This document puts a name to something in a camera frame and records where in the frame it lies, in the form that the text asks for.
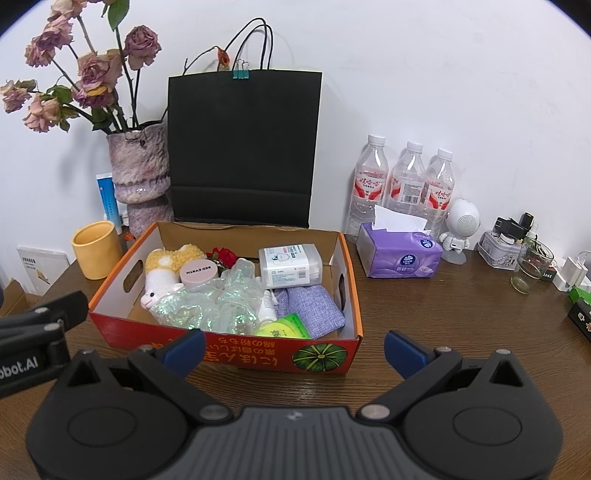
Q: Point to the black printed box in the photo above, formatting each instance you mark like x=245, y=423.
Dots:
x=582, y=318

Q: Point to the small green box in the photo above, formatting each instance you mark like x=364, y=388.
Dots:
x=582, y=295

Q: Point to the white charger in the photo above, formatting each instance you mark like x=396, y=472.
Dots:
x=572, y=272

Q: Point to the orange printed cardboard box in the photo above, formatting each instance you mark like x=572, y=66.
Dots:
x=231, y=355

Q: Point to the clear glass cup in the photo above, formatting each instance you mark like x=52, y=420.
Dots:
x=521, y=281

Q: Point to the yellow cup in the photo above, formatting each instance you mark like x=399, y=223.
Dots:
x=94, y=258

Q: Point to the red fabric flower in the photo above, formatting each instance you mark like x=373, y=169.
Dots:
x=224, y=256

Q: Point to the purple mottled vase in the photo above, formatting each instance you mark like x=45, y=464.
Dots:
x=138, y=161

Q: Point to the clear cotton swab box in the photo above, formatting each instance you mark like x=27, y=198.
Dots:
x=288, y=265

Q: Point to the dried rose bouquet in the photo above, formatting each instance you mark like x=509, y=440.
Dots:
x=94, y=69

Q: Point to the blue and white tube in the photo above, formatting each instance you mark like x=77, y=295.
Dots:
x=107, y=203

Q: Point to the white robot figure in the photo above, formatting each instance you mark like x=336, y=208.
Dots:
x=461, y=221

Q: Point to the green packet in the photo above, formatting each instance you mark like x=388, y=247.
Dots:
x=286, y=327

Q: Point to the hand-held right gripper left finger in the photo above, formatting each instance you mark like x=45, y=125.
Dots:
x=184, y=353

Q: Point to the black paper bag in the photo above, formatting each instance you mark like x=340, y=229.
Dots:
x=244, y=138

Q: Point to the small white bottle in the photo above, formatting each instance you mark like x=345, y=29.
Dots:
x=267, y=309

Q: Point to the purple tissue pack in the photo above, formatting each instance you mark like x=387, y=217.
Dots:
x=397, y=258

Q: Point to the printed tin box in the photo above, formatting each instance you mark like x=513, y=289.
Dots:
x=498, y=254

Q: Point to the small brown carton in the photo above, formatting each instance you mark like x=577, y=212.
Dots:
x=11, y=300

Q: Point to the purple knitted pouch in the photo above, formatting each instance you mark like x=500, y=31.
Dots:
x=309, y=307

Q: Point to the pink round jar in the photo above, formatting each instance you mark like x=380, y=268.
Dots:
x=198, y=274

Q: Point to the cream plush toy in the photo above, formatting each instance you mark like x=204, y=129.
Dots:
x=159, y=277

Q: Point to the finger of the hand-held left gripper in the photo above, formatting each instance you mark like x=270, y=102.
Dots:
x=55, y=314

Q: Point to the clear plastic water bottle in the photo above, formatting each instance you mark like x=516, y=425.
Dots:
x=438, y=189
x=406, y=184
x=367, y=184

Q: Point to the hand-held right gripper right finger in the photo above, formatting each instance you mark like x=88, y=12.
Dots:
x=404, y=353

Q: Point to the iridescent plastic bag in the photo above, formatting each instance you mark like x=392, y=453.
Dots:
x=221, y=304

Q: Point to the dried orange bud twig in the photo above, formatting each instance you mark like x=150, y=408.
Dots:
x=223, y=57

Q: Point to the white book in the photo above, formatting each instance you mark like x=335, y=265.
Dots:
x=41, y=267

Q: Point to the teal binder clip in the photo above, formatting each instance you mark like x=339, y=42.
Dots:
x=237, y=74
x=245, y=74

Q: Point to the black power adapter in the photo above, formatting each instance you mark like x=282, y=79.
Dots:
x=512, y=227

